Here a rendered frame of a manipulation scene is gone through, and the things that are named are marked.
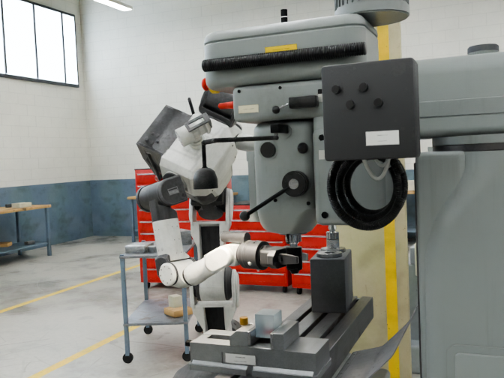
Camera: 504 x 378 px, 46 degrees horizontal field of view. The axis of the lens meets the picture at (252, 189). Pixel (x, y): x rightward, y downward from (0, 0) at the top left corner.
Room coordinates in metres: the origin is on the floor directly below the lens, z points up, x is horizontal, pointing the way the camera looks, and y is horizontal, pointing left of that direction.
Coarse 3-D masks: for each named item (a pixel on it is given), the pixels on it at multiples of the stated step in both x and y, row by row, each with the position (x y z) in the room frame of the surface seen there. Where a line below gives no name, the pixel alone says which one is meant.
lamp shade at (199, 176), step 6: (204, 168) 1.73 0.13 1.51; (210, 168) 1.74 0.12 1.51; (198, 174) 1.72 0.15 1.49; (204, 174) 1.71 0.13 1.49; (210, 174) 1.72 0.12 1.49; (198, 180) 1.71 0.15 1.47; (204, 180) 1.71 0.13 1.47; (210, 180) 1.71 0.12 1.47; (216, 180) 1.73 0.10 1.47; (198, 186) 1.71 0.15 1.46; (204, 186) 1.71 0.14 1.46; (210, 186) 1.71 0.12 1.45; (216, 186) 1.73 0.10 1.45
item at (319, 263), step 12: (324, 252) 2.11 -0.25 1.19; (336, 252) 2.10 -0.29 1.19; (348, 252) 2.16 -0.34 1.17; (312, 264) 2.05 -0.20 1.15; (324, 264) 2.04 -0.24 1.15; (336, 264) 2.03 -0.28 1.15; (348, 264) 2.13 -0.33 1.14; (312, 276) 2.06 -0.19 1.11; (324, 276) 2.04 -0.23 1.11; (336, 276) 2.03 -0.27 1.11; (348, 276) 2.11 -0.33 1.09; (312, 288) 2.06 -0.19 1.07; (324, 288) 2.04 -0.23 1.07; (336, 288) 2.03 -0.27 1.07; (348, 288) 2.10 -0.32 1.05; (312, 300) 2.06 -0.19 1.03; (324, 300) 2.04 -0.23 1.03; (336, 300) 2.03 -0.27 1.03; (348, 300) 2.09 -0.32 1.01; (324, 312) 2.05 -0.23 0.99; (336, 312) 2.03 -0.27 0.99
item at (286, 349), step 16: (288, 320) 1.58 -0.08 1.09; (208, 336) 1.61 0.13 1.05; (224, 336) 1.60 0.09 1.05; (272, 336) 1.46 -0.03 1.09; (288, 336) 1.49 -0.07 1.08; (192, 352) 1.55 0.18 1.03; (208, 352) 1.53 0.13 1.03; (224, 352) 1.52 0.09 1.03; (240, 352) 1.50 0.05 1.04; (256, 352) 1.48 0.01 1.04; (272, 352) 1.47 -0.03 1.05; (288, 352) 1.45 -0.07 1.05; (304, 352) 1.43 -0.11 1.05; (320, 352) 1.46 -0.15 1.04; (192, 368) 1.54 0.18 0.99; (208, 368) 1.52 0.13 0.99; (224, 368) 1.50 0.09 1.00; (240, 368) 1.49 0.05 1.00; (256, 368) 1.48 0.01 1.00; (272, 368) 1.47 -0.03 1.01; (288, 368) 1.45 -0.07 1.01; (304, 368) 1.43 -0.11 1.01; (320, 368) 1.46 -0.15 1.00
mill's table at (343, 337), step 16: (304, 304) 2.17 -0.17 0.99; (352, 304) 2.22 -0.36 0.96; (368, 304) 2.16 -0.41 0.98; (304, 320) 1.96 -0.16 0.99; (320, 320) 2.03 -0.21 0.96; (336, 320) 1.96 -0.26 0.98; (352, 320) 1.93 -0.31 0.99; (368, 320) 2.16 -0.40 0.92; (304, 336) 1.86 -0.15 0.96; (320, 336) 1.78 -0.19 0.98; (336, 336) 1.77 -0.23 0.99; (352, 336) 1.91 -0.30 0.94; (336, 352) 1.71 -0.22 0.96; (336, 368) 1.70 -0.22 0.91
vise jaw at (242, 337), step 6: (252, 324) 1.56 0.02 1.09; (240, 330) 1.50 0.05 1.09; (246, 330) 1.50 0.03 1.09; (252, 330) 1.50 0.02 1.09; (234, 336) 1.50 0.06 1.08; (240, 336) 1.50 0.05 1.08; (246, 336) 1.49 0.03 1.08; (252, 336) 1.50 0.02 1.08; (234, 342) 1.50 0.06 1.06; (240, 342) 1.50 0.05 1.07; (246, 342) 1.49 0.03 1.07; (252, 342) 1.50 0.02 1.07
